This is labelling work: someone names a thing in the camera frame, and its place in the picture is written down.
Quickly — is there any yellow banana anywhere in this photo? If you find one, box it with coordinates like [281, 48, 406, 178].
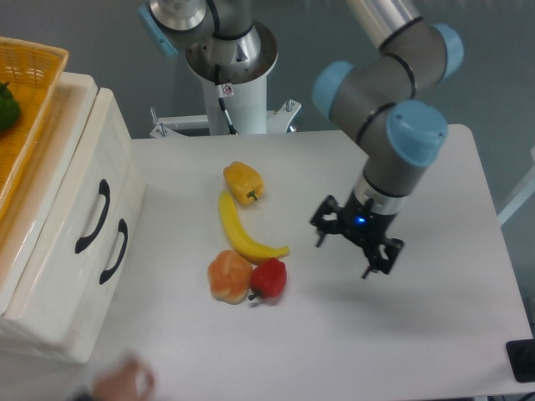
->
[218, 190, 290, 265]

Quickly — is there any orange woven basket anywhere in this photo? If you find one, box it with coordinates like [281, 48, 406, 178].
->
[1, 37, 69, 216]

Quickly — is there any yellow bell pepper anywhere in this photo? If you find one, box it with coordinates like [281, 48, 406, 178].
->
[223, 161, 264, 206]

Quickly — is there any black device at table edge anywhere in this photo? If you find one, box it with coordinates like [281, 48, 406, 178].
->
[506, 339, 535, 383]

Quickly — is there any red bell pepper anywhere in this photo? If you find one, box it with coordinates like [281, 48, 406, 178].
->
[248, 257, 288, 301]

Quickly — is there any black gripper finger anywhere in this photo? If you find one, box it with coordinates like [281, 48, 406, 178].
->
[309, 195, 345, 247]
[361, 237, 405, 279]

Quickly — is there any round knotted bread roll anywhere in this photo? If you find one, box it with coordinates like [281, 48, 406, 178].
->
[207, 250, 252, 305]

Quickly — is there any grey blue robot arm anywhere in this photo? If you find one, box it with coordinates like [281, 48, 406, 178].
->
[139, 1, 464, 274]

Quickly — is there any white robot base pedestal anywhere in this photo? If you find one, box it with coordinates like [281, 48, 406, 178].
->
[150, 22, 302, 137]

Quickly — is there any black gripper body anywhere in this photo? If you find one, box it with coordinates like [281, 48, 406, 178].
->
[338, 193, 401, 255]

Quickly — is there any white drawer cabinet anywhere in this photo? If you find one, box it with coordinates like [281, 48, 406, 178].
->
[0, 71, 147, 365]

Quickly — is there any white drawer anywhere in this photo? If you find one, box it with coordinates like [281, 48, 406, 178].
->
[1, 165, 145, 363]
[4, 88, 145, 338]

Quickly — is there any blurred human hand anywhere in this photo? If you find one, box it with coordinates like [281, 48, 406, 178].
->
[90, 355, 156, 401]

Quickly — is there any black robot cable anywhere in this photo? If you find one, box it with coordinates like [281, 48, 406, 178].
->
[212, 64, 240, 135]

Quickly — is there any green bell pepper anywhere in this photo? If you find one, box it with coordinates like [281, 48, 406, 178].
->
[0, 82, 21, 131]

